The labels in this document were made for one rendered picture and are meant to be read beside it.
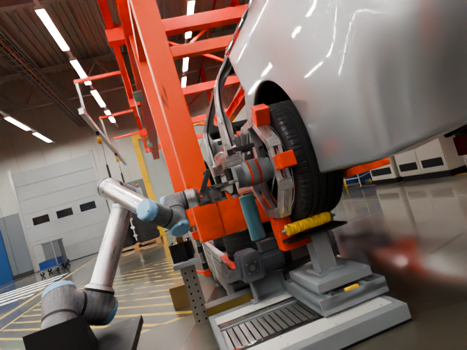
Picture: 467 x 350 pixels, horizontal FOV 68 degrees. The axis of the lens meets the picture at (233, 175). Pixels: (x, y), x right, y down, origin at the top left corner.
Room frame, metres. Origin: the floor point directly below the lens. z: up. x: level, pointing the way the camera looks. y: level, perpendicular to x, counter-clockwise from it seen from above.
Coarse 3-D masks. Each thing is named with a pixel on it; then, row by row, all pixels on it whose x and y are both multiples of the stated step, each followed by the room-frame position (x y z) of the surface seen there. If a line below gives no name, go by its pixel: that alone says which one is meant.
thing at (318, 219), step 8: (312, 216) 1.80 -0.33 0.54; (320, 216) 1.79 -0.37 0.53; (328, 216) 1.79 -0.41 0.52; (288, 224) 1.77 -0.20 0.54; (296, 224) 1.76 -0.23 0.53; (304, 224) 1.77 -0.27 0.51; (312, 224) 1.77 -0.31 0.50; (320, 224) 1.80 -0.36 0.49; (288, 232) 1.75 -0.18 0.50; (296, 232) 1.76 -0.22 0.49
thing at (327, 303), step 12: (372, 276) 1.82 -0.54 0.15; (384, 276) 1.72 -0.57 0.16; (288, 288) 2.09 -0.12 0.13; (300, 288) 1.98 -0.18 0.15; (336, 288) 1.81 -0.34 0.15; (348, 288) 1.68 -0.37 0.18; (360, 288) 1.69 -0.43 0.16; (372, 288) 1.71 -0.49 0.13; (384, 288) 1.72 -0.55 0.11; (300, 300) 1.93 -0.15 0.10; (312, 300) 1.74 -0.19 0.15; (324, 300) 1.65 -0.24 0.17; (336, 300) 1.66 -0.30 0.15; (348, 300) 1.68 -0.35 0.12; (360, 300) 1.69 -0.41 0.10; (324, 312) 1.65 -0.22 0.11
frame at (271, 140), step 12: (240, 132) 2.00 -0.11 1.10; (264, 132) 1.68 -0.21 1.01; (276, 144) 1.63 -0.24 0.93; (252, 156) 2.12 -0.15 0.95; (288, 180) 1.63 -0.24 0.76; (264, 192) 2.09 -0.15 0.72; (288, 192) 1.68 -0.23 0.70; (264, 204) 2.02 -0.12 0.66; (288, 204) 1.73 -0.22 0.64; (276, 216) 1.84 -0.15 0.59
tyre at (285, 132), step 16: (272, 112) 1.70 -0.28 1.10; (288, 112) 1.68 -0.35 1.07; (288, 128) 1.62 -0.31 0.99; (304, 128) 1.63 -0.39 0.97; (288, 144) 1.61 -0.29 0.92; (304, 144) 1.60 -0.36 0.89; (304, 160) 1.60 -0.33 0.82; (304, 176) 1.60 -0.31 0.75; (320, 176) 1.63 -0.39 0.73; (336, 176) 1.65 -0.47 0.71; (304, 192) 1.63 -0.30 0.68; (320, 192) 1.67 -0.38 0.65; (336, 192) 1.71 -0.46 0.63; (304, 208) 1.70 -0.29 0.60; (320, 208) 1.77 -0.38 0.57
